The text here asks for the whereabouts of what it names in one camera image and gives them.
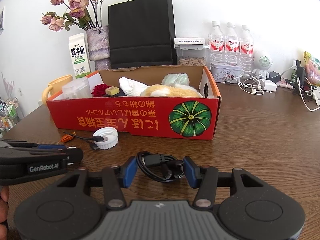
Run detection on person's left hand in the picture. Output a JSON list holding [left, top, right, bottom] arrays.
[[0, 186, 10, 230]]

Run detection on clear plastic swab box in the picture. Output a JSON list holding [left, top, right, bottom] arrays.
[[62, 77, 92, 99]]

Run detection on white disc with black cable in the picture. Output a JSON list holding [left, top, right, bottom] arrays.
[[63, 131, 110, 151]]

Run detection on yellow mug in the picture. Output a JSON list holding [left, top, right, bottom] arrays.
[[42, 74, 74, 105]]

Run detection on white ribbed lid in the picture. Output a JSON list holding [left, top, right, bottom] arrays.
[[92, 127, 118, 150]]

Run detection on red artificial rose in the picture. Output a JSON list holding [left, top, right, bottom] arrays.
[[91, 84, 108, 97]]

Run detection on plastic bag green contents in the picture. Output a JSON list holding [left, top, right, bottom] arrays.
[[161, 73, 191, 87]]

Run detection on black phone stand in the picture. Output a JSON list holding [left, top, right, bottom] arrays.
[[285, 66, 307, 96]]

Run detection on white charger block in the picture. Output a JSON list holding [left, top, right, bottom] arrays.
[[260, 79, 278, 92]]

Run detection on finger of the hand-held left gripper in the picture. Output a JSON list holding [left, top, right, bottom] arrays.
[[65, 148, 83, 166], [0, 141, 66, 153]]

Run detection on clear seed container white lid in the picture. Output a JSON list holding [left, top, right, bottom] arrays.
[[174, 38, 209, 67]]

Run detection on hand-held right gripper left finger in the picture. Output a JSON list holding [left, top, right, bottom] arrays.
[[51, 156, 137, 210]]

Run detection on dried pink rose bouquet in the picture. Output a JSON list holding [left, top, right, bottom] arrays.
[[41, 0, 104, 32]]

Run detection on white earphones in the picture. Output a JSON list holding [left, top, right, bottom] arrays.
[[236, 71, 265, 95]]

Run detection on yellow pink snack packet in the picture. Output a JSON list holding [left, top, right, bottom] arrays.
[[304, 51, 320, 85]]

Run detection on water bottle red label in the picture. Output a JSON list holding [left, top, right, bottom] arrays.
[[239, 25, 255, 72], [224, 22, 241, 65], [209, 21, 225, 65]]

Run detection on white cable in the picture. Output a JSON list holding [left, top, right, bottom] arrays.
[[280, 65, 320, 112]]

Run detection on white cloth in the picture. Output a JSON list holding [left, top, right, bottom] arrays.
[[118, 77, 148, 97]]

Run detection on yellow white plush toy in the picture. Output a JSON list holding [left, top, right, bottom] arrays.
[[140, 84, 203, 98]]

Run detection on red cardboard box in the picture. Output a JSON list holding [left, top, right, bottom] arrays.
[[46, 66, 222, 141]]

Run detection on black paper bag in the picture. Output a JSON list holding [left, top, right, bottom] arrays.
[[108, 0, 177, 70]]

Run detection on wire shelf rack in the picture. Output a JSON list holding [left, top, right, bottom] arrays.
[[0, 97, 25, 137]]

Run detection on white green milk carton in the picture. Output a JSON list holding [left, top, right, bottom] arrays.
[[69, 33, 91, 79]]

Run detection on white printed tin box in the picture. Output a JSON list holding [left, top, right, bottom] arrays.
[[211, 62, 242, 83]]

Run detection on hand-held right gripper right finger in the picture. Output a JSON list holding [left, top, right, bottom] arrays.
[[183, 156, 269, 210]]

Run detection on purple speckled vase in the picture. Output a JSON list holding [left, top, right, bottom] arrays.
[[86, 25, 112, 71]]

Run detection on pink flat case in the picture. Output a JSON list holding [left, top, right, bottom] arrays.
[[276, 79, 297, 88]]

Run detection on black multi-head cable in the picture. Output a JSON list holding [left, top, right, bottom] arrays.
[[136, 151, 187, 183]]

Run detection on white robot speaker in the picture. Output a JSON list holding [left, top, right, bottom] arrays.
[[252, 50, 272, 79]]

